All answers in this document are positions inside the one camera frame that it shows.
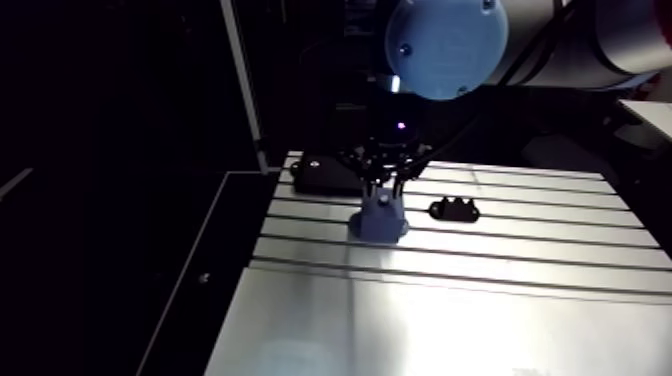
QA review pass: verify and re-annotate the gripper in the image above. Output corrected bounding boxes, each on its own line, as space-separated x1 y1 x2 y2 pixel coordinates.
338 89 433 200

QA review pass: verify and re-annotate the dark blue-grey block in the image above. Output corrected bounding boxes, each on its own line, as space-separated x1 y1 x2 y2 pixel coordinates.
348 184 411 245

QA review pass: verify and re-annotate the black tray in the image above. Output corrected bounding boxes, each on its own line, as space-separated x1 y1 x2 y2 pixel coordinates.
289 153 369 198

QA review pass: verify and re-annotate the black oval holder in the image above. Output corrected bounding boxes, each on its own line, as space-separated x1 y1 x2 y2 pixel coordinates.
428 196 482 224

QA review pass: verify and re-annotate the black cable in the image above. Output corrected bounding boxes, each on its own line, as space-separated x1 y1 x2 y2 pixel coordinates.
409 0 581 174

